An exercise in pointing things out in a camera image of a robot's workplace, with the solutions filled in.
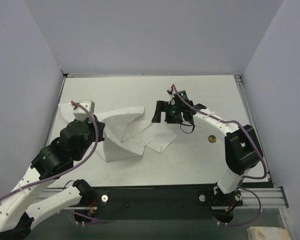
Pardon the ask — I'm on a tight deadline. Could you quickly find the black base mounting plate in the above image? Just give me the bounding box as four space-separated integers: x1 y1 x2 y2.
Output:
69 184 243 223

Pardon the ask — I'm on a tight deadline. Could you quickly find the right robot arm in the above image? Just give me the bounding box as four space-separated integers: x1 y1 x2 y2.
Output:
151 97 267 195

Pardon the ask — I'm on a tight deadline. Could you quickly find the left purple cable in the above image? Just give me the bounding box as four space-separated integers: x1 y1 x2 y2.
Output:
0 101 108 225

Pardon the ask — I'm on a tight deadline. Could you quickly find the round orange blue brooch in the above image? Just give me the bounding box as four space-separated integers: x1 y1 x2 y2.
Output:
208 135 217 143

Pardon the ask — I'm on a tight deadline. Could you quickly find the aluminium front rail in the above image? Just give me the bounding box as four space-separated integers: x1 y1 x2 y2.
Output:
240 187 289 209

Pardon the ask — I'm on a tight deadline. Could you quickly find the white t-shirt with flower print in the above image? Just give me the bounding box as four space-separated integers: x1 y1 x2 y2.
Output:
57 101 178 163

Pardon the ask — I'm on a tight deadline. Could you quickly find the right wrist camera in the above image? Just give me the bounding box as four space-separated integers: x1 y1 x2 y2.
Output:
167 88 188 105

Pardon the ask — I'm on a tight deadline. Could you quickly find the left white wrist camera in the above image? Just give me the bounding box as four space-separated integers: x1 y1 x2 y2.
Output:
71 99 95 122

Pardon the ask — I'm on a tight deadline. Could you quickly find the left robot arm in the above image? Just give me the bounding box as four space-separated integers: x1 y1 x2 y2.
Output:
0 119 106 240

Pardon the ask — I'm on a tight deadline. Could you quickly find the beige foam block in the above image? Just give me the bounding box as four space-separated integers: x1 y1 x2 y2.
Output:
247 226 291 240

